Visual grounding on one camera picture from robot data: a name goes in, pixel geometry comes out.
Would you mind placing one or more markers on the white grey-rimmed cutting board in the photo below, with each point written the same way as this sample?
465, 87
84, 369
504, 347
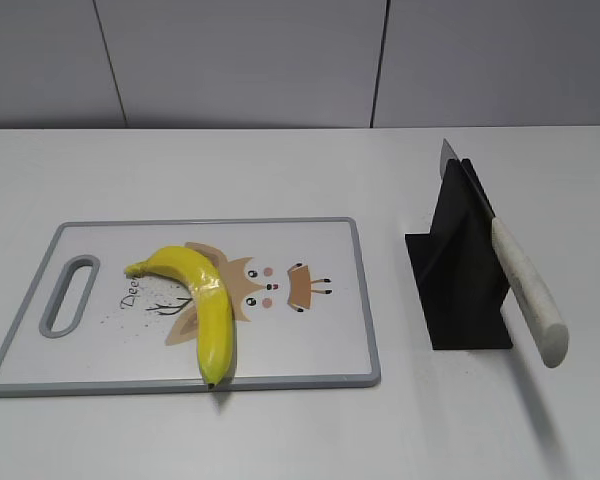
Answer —
299, 293

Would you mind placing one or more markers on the yellow plastic banana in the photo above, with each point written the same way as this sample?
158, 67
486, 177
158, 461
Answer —
209, 320

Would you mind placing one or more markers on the white-handled kitchen knife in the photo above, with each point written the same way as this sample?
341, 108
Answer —
539, 309

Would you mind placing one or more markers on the black knife stand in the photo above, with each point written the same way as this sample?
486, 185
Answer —
459, 278

